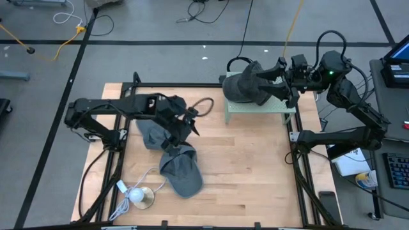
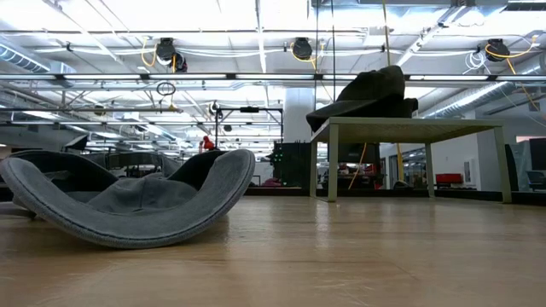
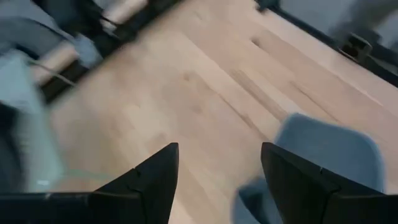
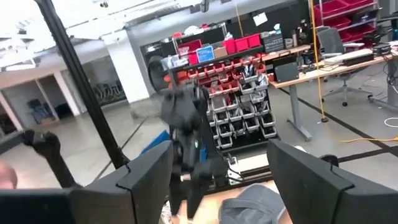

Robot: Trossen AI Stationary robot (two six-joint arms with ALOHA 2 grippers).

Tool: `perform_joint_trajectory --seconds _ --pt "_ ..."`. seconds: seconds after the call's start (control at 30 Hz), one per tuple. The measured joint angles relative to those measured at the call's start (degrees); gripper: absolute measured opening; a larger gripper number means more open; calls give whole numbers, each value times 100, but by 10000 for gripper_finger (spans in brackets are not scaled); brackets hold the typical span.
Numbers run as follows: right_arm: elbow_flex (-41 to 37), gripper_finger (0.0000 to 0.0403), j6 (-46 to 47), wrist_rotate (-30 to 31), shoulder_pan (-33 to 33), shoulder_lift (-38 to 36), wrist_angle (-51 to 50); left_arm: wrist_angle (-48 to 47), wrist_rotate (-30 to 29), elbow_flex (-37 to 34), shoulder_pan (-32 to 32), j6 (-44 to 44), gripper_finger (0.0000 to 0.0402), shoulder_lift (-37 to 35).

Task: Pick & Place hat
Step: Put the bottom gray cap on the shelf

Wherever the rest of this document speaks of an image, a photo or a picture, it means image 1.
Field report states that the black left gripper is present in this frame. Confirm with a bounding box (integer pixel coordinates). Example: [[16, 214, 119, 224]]
[[161, 108, 201, 153]]

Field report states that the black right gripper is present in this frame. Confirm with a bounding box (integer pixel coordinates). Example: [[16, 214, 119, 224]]
[[255, 57, 313, 109]]

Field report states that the black baseball cap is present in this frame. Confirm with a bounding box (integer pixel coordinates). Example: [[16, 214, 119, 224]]
[[241, 60, 272, 106]]

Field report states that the blue-grey baseball cap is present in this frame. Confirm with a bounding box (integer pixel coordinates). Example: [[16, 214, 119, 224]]
[[158, 142, 205, 199]]

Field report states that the pale green perforated metal stand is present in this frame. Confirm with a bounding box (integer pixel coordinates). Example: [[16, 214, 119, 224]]
[[224, 72, 297, 125]]

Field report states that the grey baseball cap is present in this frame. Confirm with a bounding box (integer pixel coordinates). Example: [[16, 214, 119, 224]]
[[135, 118, 175, 151]]

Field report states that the white bulb brass base lamp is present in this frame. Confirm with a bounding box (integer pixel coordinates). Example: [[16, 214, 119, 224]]
[[128, 186, 156, 210]]

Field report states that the black slanted beam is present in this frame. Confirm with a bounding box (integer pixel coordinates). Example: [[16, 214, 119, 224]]
[[326, 140, 362, 160]]

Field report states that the white cardboard box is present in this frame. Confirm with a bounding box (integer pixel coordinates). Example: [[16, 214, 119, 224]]
[[328, 145, 371, 177]]

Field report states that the black box device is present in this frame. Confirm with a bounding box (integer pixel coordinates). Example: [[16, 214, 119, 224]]
[[380, 62, 409, 89]]

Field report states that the black laptop screen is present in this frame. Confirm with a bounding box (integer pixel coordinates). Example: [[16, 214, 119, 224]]
[[383, 34, 409, 64]]

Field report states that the white and yellow tape roll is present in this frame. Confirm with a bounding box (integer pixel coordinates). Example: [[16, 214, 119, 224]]
[[355, 170, 378, 190]]

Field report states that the black smartphone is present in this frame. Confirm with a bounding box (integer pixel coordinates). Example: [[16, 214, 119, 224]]
[[318, 190, 343, 226]]

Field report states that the black keyboard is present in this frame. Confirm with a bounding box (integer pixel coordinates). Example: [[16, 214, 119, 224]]
[[382, 152, 409, 190]]

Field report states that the grey desk with keyboard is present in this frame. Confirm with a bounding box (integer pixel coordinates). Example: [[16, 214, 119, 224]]
[[369, 137, 409, 220]]

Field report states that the grey floor bar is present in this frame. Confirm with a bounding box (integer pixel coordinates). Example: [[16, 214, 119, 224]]
[[0, 70, 31, 82]]

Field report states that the black wheeled base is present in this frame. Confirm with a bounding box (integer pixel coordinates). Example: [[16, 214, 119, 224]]
[[0, 98, 13, 115]]

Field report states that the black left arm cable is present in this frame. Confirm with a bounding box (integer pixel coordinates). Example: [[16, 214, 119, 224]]
[[190, 97, 214, 118]]

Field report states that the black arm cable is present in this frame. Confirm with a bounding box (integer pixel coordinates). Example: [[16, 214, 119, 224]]
[[190, 97, 214, 118], [315, 30, 370, 103]]

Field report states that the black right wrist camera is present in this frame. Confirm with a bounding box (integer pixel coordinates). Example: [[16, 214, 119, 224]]
[[290, 53, 309, 74]]

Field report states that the black aluminium table frame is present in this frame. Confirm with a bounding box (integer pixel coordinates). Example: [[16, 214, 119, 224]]
[[72, 72, 342, 230]]

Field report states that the orange power cable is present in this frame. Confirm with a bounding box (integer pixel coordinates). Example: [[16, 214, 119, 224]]
[[282, 0, 304, 58]]

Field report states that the thin black power cable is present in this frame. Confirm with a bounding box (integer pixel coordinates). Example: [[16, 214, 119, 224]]
[[226, 0, 256, 73]]

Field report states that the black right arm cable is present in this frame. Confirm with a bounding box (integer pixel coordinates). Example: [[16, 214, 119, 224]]
[[315, 30, 370, 103]]

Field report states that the black tangled floor cable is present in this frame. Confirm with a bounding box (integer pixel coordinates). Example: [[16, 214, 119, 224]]
[[176, 0, 231, 25]]

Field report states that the white lamp with cable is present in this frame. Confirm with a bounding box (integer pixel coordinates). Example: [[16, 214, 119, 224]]
[[108, 165, 169, 222]]

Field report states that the black looped floor cable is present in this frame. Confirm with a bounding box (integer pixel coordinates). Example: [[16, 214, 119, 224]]
[[83, 0, 115, 37]]

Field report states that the yellow extension cable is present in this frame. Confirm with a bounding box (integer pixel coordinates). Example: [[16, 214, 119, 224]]
[[0, 24, 86, 62]]

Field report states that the white floor cable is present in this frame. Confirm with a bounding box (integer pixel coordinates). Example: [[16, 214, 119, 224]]
[[52, 0, 83, 27]]

